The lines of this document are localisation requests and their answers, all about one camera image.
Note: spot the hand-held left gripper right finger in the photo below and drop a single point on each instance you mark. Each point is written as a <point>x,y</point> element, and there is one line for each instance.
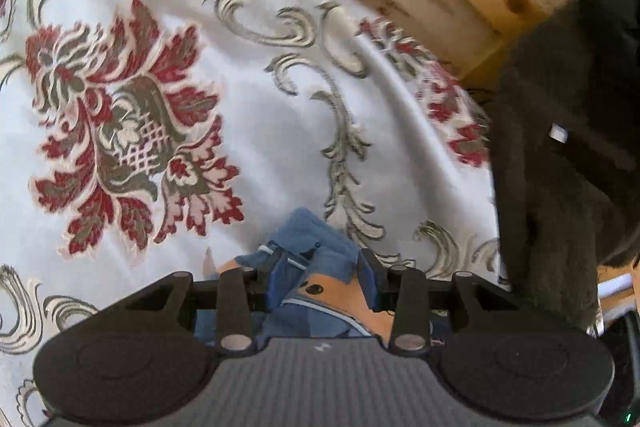
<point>372,278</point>

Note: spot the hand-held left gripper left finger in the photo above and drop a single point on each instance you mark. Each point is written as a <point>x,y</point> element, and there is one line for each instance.
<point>235,304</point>

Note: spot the blue pants with orange print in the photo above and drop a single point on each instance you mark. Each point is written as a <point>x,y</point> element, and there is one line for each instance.
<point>320,292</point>

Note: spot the white floral bedspread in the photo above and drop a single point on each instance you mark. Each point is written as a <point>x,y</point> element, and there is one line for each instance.
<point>240,107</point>

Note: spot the dark fuzzy blanket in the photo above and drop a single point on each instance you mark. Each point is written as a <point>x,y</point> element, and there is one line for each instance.
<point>555,187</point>

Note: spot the white cloth tag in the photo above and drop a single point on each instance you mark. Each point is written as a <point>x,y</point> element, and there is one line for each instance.
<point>558,133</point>

